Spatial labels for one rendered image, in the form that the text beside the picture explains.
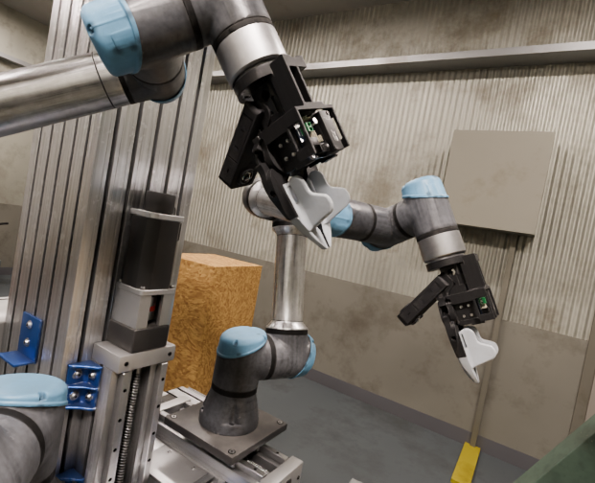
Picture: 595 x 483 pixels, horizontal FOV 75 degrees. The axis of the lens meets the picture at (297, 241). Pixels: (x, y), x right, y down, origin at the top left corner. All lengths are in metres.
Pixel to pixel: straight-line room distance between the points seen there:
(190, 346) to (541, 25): 3.64
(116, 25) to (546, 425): 3.69
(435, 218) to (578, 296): 2.96
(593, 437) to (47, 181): 1.22
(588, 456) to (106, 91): 1.08
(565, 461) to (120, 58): 1.05
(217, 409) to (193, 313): 1.33
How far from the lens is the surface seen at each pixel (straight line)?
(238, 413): 1.02
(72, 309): 0.85
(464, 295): 0.70
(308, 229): 0.44
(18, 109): 0.63
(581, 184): 3.68
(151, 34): 0.48
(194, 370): 2.35
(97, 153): 0.82
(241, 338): 0.97
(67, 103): 0.62
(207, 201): 5.13
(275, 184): 0.44
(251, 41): 0.47
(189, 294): 2.31
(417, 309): 0.74
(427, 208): 0.72
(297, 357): 1.05
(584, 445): 1.05
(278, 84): 0.45
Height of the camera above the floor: 1.55
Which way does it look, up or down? 2 degrees down
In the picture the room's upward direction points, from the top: 10 degrees clockwise
